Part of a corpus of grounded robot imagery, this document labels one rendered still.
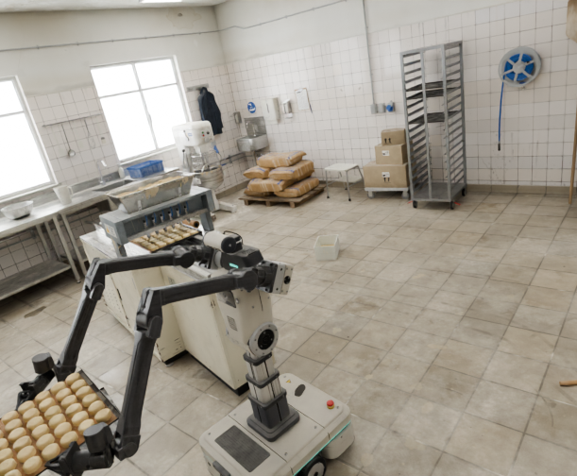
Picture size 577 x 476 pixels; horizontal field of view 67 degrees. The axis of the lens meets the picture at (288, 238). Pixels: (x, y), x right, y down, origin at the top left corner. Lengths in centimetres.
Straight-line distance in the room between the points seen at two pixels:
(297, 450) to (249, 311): 73
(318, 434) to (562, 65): 455
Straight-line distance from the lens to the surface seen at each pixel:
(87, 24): 673
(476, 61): 584
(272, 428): 233
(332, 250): 446
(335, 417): 237
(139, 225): 315
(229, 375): 289
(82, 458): 156
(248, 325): 193
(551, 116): 574
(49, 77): 636
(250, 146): 749
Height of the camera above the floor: 190
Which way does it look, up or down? 21 degrees down
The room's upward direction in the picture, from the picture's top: 11 degrees counter-clockwise
